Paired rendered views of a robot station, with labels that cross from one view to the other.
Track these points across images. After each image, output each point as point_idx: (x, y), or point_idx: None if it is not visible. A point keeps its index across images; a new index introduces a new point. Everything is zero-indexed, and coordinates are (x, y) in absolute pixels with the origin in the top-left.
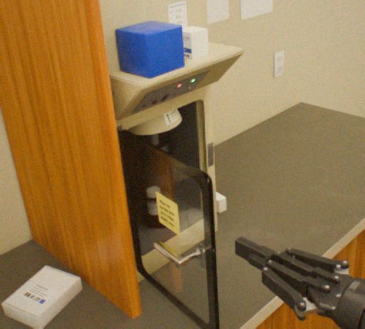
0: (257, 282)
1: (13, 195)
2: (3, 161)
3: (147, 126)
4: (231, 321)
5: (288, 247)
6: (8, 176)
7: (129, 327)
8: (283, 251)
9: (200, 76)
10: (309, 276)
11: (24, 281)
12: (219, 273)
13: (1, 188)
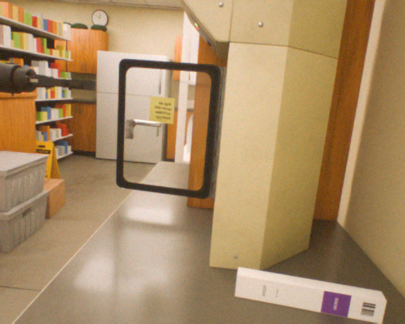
0: (119, 236)
1: (350, 174)
2: (355, 139)
3: None
4: (122, 214)
5: (65, 78)
6: (353, 155)
7: (184, 200)
8: (67, 81)
9: (194, 20)
10: (51, 76)
11: None
12: (160, 233)
13: (348, 161)
